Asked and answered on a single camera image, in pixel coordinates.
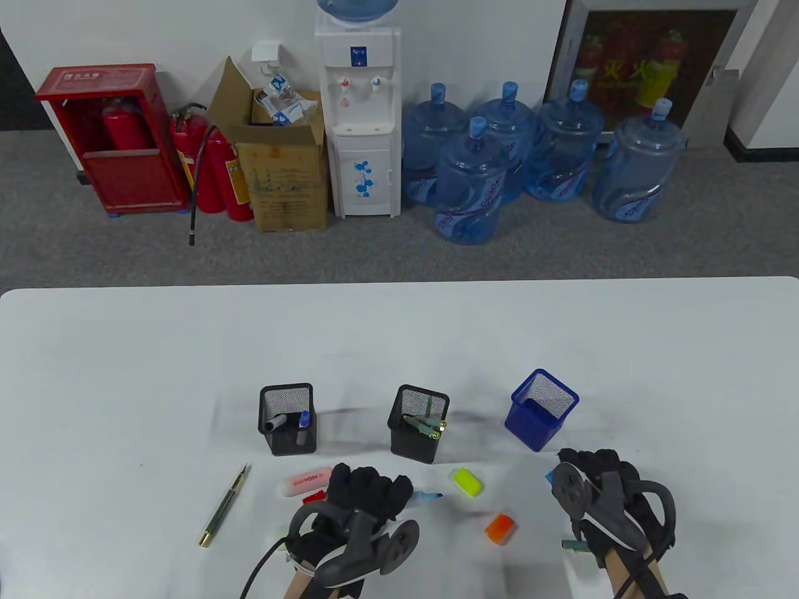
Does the red fire extinguisher cabinet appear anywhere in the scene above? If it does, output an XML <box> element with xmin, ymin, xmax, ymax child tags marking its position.
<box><xmin>36</xmin><ymin>62</ymin><xmax>191</xmax><ymax>217</ymax></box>

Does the red fire extinguisher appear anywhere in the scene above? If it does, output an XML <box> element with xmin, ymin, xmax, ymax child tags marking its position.
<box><xmin>170</xmin><ymin>105</ymin><xmax>213</xmax><ymax>214</ymax></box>
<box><xmin>102</xmin><ymin>98</ymin><xmax>155</xmax><ymax>150</ymax></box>
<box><xmin>205</xmin><ymin>128</ymin><xmax>255</xmax><ymax>223</ymax></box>

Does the person's right hand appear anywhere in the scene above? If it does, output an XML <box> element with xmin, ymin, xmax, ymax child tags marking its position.
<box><xmin>556</xmin><ymin>448</ymin><xmax>678</xmax><ymax>562</ymax></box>

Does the pile of white-blue packets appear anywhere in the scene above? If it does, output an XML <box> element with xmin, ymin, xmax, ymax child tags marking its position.
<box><xmin>252</xmin><ymin>73</ymin><xmax>320</xmax><ymax>127</ymax></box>

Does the orange highlighter pen cap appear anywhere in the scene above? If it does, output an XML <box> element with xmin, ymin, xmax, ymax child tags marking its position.
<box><xmin>484</xmin><ymin>514</ymin><xmax>517</xmax><ymax>546</ymax></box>

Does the blue water jug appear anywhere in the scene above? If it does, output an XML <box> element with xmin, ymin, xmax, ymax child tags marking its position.
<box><xmin>403</xmin><ymin>82</ymin><xmax>470</xmax><ymax>207</ymax></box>
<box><xmin>523</xmin><ymin>79</ymin><xmax>605</xmax><ymax>203</ymax></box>
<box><xmin>434</xmin><ymin>116</ymin><xmax>511</xmax><ymax>245</ymax></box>
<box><xmin>469</xmin><ymin>81</ymin><xmax>539</xmax><ymax>205</ymax></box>
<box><xmin>592</xmin><ymin>99</ymin><xmax>688</xmax><ymax>223</ymax></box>

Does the black extinguisher hose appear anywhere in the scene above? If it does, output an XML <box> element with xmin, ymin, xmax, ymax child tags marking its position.
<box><xmin>187</xmin><ymin>125</ymin><xmax>219</xmax><ymax>246</ymax></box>

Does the person's right forearm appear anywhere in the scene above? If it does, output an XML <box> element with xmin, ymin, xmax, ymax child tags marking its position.
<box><xmin>602</xmin><ymin>543</ymin><xmax>662</xmax><ymax>599</ymax></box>

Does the person's left hand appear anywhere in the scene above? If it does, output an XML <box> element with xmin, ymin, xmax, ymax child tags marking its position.
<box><xmin>290</xmin><ymin>464</ymin><xmax>416</xmax><ymax>584</ymax></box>

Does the glass-door fire cabinet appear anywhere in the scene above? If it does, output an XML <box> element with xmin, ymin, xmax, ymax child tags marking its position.
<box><xmin>542</xmin><ymin>0</ymin><xmax>760</xmax><ymax>149</ymax></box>

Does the salmon pink highlighter pen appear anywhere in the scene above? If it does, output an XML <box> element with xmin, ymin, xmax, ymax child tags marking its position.
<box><xmin>277</xmin><ymin>468</ymin><xmax>331</xmax><ymax>498</ymax></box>

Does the green fountain pen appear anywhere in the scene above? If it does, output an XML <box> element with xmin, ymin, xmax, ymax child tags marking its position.
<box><xmin>199</xmin><ymin>464</ymin><xmax>250</xmax><ymax>548</ymax></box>

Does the black wrist-mounted tracker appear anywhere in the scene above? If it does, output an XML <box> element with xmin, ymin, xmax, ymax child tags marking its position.
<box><xmin>551</xmin><ymin>462</ymin><xmax>677</xmax><ymax>553</ymax></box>
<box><xmin>284</xmin><ymin>502</ymin><xmax>420</xmax><ymax>587</ymax></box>

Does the black cable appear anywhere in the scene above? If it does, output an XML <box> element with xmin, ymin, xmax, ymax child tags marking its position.
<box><xmin>240</xmin><ymin>538</ymin><xmax>291</xmax><ymax>599</ymax></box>

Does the white water dispenser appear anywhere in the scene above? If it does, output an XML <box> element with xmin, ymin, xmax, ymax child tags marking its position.
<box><xmin>314</xmin><ymin>11</ymin><xmax>402</xmax><ymax>218</ymax></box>

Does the yellow highlighter pen cap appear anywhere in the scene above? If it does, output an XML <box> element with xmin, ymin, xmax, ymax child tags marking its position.
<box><xmin>449</xmin><ymin>468</ymin><xmax>483</xmax><ymax>498</ymax></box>

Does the person's left forearm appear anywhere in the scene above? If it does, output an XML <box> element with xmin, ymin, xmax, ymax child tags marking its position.
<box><xmin>288</xmin><ymin>565</ymin><xmax>319</xmax><ymax>599</ymax></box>

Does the black mesh pen holder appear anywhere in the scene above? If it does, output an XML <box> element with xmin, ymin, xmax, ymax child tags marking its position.
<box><xmin>387</xmin><ymin>384</ymin><xmax>450</xmax><ymax>464</ymax></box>
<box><xmin>258</xmin><ymin>382</ymin><xmax>318</xmax><ymax>457</ymax></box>

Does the blue mesh pen holder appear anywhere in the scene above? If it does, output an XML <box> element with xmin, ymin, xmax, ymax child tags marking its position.
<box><xmin>504</xmin><ymin>369</ymin><xmax>580</xmax><ymax>452</ymax></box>

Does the brown cardboard box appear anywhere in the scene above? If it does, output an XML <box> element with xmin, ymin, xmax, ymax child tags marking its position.
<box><xmin>207</xmin><ymin>56</ymin><xmax>330</xmax><ymax>232</ymax></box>

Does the black double door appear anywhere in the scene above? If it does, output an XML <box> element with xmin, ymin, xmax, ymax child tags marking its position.
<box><xmin>0</xmin><ymin>31</ymin><xmax>56</xmax><ymax>132</ymax></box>

